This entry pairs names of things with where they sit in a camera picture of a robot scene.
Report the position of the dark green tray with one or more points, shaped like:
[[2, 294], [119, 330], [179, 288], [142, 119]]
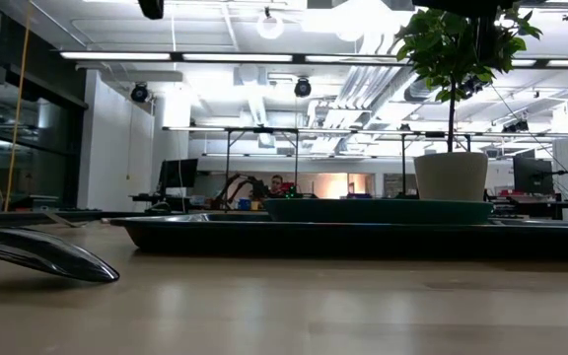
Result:
[[313, 239]]

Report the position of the green round plate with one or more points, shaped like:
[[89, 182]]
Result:
[[377, 212]]

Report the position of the brown background robot arm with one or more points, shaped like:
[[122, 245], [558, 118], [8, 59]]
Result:
[[234, 187]]

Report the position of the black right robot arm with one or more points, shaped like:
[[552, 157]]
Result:
[[461, 6]]

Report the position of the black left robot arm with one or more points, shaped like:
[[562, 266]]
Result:
[[152, 7]]

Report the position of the person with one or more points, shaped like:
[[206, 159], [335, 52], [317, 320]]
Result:
[[277, 185]]

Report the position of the black ceiling spotlight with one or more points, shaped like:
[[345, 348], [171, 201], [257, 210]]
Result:
[[303, 88], [139, 93]]

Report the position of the black computer monitor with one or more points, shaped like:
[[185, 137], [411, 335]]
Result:
[[533, 175], [179, 172]]

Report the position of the round white ceiling lamp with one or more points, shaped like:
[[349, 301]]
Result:
[[270, 27]]

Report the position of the green plant in white pot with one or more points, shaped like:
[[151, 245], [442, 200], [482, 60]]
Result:
[[451, 177]]

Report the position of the black metal table frame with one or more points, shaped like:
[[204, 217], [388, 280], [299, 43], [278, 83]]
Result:
[[18, 218]]

